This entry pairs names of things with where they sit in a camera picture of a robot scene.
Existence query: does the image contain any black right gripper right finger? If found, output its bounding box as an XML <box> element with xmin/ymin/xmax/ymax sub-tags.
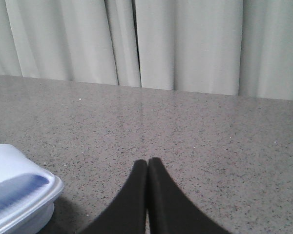
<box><xmin>147</xmin><ymin>157</ymin><xmax>229</xmax><ymax>234</ymax></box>

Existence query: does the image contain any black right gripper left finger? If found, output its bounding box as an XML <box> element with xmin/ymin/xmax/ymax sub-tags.
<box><xmin>82</xmin><ymin>159</ymin><xmax>147</xmax><ymax>234</ymax></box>

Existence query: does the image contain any white pleated curtain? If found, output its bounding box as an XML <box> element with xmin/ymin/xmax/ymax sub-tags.
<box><xmin>0</xmin><ymin>0</ymin><xmax>293</xmax><ymax>100</ymax></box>

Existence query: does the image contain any light blue slipper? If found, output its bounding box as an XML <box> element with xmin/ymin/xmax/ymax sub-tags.
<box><xmin>0</xmin><ymin>144</ymin><xmax>64</xmax><ymax>234</ymax></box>

